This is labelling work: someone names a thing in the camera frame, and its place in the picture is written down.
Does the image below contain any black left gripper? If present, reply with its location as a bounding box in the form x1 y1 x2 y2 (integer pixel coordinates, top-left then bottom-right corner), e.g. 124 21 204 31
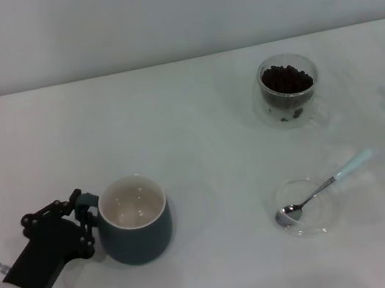
0 186 111 288

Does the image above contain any dark teal ceramic mug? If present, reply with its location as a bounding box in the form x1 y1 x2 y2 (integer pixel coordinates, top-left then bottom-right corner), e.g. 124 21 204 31
71 169 180 274

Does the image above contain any blue-handled metal spoon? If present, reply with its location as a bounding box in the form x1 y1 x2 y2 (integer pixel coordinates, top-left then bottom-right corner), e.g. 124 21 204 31
265 148 384 231

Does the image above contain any coffee beans pile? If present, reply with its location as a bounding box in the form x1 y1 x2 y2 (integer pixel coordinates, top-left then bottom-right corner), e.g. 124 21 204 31
259 59 321 126

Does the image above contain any clear glass saucer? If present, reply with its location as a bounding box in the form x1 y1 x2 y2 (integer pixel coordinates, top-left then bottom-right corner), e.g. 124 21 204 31
263 170 346 245

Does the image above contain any clear double-wall glass cup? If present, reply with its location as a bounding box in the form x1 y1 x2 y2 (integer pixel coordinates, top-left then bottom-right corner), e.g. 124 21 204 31
244 47 332 137

